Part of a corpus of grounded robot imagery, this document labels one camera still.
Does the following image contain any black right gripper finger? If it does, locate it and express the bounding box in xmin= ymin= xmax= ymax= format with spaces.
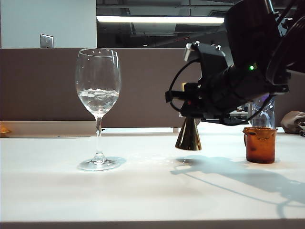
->
xmin=165 ymin=89 xmax=206 ymax=119
xmin=183 ymin=82 xmax=202 ymax=92

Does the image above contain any beige board under partition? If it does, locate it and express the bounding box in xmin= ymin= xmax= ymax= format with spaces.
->
xmin=0 ymin=120 xmax=103 ymax=138

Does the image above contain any long ceiling light strip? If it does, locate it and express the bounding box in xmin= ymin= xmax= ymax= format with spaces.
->
xmin=96 ymin=15 xmax=225 ymax=24

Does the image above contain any clear wine glass with water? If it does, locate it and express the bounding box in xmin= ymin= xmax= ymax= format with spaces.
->
xmin=75 ymin=48 xmax=127 ymax=172

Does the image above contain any small amber measuring cup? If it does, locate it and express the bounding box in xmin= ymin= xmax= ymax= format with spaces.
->
xmin=242 ymin=126 xmax=279 ymax=164

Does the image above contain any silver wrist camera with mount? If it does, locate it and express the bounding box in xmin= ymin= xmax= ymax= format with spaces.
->
xmin=183 ymin=40 xmax=229 ymax=77

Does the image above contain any metal wall switch plate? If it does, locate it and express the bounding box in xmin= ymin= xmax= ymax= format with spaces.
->
xmin=40 ymin=34 xmax=54 ymax=49

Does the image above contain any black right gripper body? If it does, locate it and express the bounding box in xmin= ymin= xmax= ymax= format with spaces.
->
xmin=198 ymin=64 xmax=254 ymax=120

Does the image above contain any clear plastic water bottle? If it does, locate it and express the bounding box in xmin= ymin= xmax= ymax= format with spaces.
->
xmin=249 ymin=95 xmax=276 ymax=128

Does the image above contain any brown desk partition panel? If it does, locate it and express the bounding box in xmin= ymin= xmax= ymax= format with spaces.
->
xmin=274 ymin=71 xmax=305 ymax=127
xmin=0 ymin=48 xmax=203 ymax=128

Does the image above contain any gold double-cone jigger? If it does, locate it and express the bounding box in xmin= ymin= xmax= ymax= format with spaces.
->
xmin=174 ymin=82 xmax=202 ymax=151

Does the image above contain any brown bag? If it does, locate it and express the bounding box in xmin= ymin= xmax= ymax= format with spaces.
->
xmin=280 ymin=110 xmax=305 ymax=134

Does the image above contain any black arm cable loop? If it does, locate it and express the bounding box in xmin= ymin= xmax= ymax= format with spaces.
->
xmin=266 ymin=0 xmax=305 ymax=85

